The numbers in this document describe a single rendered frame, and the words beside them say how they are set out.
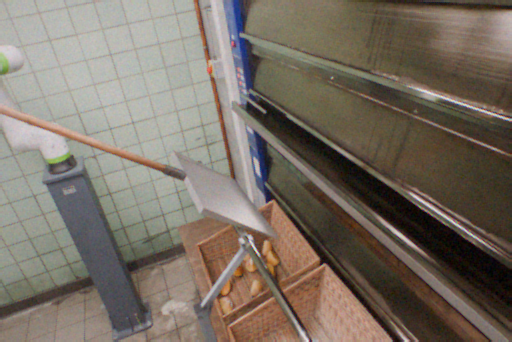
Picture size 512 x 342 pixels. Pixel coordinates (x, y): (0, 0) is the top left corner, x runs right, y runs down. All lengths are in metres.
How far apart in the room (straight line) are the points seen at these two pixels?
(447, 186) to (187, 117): 2.16
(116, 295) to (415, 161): 2.11
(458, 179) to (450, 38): 0.29
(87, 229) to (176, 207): 0.91
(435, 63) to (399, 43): 0.12
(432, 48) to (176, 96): 2.12
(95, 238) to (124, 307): 0.56
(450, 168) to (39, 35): 2.33
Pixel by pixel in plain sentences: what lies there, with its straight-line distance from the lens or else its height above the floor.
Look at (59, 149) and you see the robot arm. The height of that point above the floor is 1.32.
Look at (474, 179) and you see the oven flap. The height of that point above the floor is 1.56.
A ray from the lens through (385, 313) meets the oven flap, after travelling 1.41.
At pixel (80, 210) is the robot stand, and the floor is 0.97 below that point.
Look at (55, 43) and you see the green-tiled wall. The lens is 2.71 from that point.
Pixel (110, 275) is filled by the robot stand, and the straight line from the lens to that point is 2.60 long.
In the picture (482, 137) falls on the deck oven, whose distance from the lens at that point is 0.86.
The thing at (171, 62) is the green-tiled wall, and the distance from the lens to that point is 2.75.
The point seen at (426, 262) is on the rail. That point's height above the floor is 1.44.
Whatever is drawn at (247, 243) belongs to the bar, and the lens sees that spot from 1.36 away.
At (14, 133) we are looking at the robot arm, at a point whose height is 1.44.
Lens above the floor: 2.02
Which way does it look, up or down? 29 degrees down
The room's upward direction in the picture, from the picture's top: 10 degrees counter-clockwise
